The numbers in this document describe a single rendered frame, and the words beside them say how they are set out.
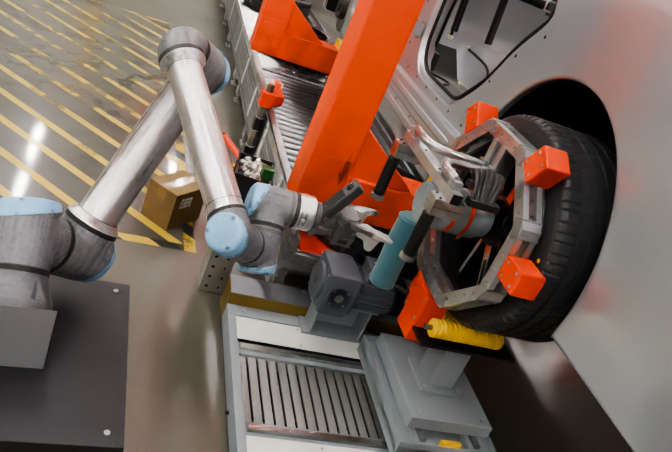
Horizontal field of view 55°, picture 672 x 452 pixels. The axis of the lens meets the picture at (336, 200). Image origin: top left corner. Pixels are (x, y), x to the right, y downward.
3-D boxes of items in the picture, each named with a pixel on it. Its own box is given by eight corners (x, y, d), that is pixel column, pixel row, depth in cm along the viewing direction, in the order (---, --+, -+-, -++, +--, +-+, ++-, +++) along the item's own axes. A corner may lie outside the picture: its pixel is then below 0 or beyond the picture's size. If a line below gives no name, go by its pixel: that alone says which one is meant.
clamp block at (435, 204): (458, 222, 170) (467, 205, 168) (427, 214, 167) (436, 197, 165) (451, 213, 174) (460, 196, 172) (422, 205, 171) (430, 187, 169)
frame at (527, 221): (475, 347, 182) (574, 181, 161) (455, 343, 180) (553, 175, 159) (418, 242, 229) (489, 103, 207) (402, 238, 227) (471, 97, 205)
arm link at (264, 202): (238, 222, 161) (246, 183, 163) (285, 233, 165) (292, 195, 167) (247, 216, 152) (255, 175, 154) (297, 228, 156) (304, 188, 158)
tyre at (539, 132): (676, 172, 165) (539, 112, 225) (603, 147, 157) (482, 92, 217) (565, 389, 182) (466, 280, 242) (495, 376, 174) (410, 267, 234)
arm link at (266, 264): (224, 267, 151) (235, 215, 154) (246, 276, 161) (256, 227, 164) (260, 271, 147) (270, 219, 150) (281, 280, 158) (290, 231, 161)
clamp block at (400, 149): (419, 165, 199) (426, 150, 197) (393, 157, 196) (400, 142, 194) (414, 158, 203) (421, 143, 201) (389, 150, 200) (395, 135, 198)
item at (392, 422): (486, 472, 215) (500, 451, 211) (389, 460, 203) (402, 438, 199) (437, 365, 257) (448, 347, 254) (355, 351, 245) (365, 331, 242)
